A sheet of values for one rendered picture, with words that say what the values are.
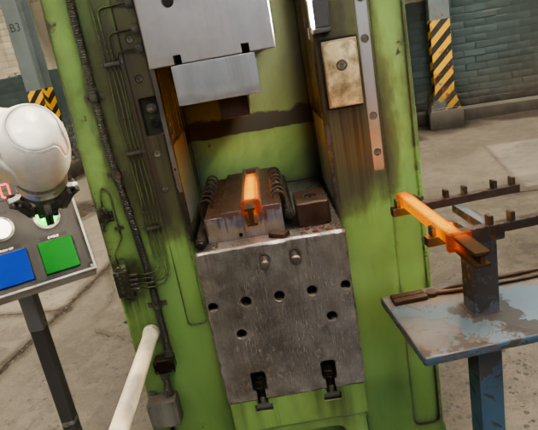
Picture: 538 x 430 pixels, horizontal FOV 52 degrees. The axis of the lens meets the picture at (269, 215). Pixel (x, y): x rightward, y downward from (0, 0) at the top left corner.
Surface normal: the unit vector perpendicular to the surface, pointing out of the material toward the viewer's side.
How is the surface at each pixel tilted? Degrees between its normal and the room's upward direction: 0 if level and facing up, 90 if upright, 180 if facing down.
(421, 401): 90
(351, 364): 90
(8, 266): 60
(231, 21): 90
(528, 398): 0
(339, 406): 90
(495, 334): 0
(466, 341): 0
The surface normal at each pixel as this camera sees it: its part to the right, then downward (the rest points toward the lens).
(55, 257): 0.30, -0.29
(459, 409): -0.17, -0.94
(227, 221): 0.04, 0.30
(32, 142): 0.40, 0.01
